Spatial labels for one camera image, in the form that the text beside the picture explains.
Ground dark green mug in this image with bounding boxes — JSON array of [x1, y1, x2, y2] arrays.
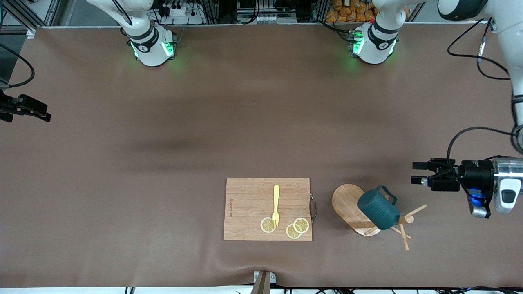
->
[[357, 185, 401, 230]]

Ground wooden mug tree rack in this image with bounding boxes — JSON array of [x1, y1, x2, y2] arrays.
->
[[331, 184, 428, 252]]

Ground black electronics rack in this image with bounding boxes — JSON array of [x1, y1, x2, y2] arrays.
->
[[206, 0, 327, 24]]

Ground yellow plastic fork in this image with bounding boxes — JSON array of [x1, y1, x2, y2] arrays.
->
[[272, 185, 281, 228]]

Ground brown table mat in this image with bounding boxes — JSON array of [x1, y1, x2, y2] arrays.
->
[[0, 22, 523, 288]]

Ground orange snack packets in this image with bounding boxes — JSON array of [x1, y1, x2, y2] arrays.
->
[[326, 0, 378, 23]]

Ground white power strip with plugs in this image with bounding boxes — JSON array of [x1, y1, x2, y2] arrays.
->
[[155, 3, 207, 25]]

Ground bamboo cutting board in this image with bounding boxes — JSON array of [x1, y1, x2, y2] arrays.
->
[[223, 177, 317, 241]]

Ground long white power strip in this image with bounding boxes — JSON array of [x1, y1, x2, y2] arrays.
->
[[237, 14, 297, 25]]

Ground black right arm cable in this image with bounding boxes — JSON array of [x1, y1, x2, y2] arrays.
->
[[0, 43, 36, 89]]

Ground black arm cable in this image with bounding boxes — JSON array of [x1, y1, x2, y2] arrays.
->
[[0, 43, 36, 89], [447, 18, 516, 172]]

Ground aluminium frame post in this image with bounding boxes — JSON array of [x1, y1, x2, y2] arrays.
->
[[0, 0, 63, 29]]

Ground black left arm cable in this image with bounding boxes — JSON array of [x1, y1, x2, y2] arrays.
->
[[447, 18, 516, 172]]

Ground grey mounting bracket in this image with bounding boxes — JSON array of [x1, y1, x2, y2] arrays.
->
[[253, 271, 277, 285]]

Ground brown camera pole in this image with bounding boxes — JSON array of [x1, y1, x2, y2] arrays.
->
[[250, 270, 271, 294]]

